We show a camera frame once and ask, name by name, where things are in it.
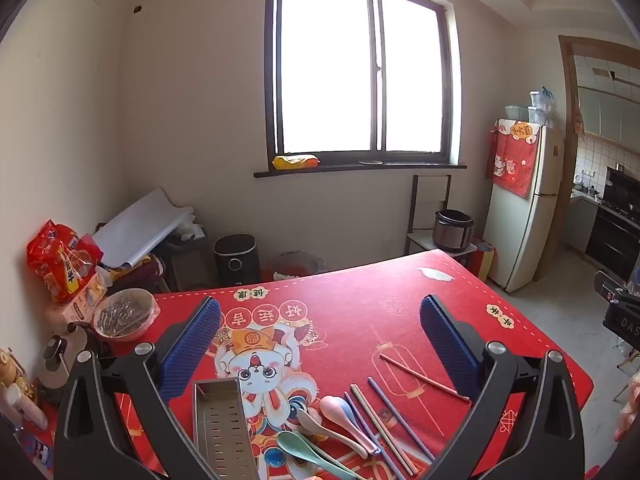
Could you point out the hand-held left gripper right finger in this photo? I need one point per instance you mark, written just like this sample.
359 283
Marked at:
450 345

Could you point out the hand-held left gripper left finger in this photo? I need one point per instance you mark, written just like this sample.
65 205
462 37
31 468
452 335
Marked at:
192 345

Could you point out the pink chopstick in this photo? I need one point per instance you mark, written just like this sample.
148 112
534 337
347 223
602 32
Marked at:
422 376
395 447

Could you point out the metal utensil holder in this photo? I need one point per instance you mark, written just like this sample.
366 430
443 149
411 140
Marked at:
222 425

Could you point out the beige chopstick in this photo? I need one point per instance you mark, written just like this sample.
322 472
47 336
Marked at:
372 417

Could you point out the pink spoon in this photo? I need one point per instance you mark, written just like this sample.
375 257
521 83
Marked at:
334 406

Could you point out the grey spoon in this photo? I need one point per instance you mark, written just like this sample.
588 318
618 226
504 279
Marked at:
307 419

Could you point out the green spoon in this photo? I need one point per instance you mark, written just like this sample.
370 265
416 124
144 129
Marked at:
290 442

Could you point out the person's right hand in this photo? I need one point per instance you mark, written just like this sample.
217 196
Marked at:
631 410

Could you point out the black kitchen oven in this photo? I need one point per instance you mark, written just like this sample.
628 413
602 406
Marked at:
612 240

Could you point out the plastic wrapped bowl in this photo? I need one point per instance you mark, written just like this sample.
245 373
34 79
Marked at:
122 312

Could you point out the colourful cardboard box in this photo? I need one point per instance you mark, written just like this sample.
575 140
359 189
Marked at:
484 260

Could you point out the maroon yellow bag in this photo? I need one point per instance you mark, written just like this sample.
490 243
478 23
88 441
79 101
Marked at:
132 272

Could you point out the black air fryer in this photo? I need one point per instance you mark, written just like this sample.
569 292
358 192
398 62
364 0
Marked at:
236 260

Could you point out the red printed table mat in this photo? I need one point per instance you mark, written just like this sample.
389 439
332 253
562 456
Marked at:
350 320

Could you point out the printed cardboard box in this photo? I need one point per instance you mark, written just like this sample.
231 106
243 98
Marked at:
85 305

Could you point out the silver black rice cooker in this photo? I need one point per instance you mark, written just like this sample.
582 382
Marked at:
452 230

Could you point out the white plastic bag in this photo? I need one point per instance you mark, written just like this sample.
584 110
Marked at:
190 227

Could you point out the white refrigerator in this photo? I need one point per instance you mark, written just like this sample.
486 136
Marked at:
525 240

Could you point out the rolled grey sheet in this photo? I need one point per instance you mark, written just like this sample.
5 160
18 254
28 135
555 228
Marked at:
135 230

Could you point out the red bucket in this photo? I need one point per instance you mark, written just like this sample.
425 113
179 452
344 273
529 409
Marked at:
295 264

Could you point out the black pot with lid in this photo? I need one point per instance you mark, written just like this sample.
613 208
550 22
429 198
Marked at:
52 365

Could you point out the black metal rack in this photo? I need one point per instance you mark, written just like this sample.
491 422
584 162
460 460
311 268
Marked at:
415 200

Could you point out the red snack bag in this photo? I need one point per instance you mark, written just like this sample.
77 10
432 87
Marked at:
55 260

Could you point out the blue packet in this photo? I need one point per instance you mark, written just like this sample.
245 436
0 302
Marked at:
42 452

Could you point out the small round dish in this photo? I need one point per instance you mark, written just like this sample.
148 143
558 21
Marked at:
370 162

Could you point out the dark windowsill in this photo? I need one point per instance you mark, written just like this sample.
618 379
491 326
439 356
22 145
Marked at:
350 170

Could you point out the clear plastic container stack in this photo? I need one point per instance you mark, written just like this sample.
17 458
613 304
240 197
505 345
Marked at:
542 107

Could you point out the pale green bowl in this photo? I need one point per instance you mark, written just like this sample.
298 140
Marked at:
516 113

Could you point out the dark framed window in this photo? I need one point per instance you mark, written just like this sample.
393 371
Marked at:
325 60

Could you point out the kitchen wall cabinet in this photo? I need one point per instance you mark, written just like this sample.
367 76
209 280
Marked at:
610 115

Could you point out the wooden door frame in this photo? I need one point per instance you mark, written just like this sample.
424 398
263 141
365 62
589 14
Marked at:
565 110

